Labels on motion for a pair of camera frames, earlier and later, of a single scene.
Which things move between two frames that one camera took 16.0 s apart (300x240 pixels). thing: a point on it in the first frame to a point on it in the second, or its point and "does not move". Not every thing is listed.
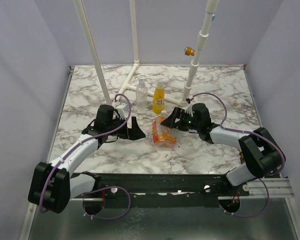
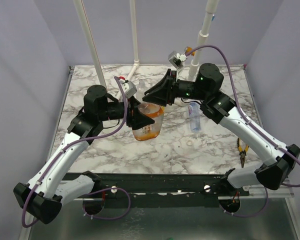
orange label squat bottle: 164,136 to 156,113
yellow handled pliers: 241,156 does not move
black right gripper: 178,120 to 172,87
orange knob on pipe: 189,51 does not move
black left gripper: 133,133 to 138,120
